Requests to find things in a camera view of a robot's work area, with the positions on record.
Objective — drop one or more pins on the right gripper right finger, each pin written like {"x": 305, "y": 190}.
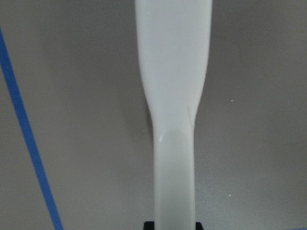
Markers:
{"x": 198, "y": 226}

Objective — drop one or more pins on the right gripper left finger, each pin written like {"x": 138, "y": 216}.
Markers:
{"x": 148, "y": 225}

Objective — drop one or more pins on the beige hand brush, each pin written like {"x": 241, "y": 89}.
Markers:
{"x": 173, "y": 39}

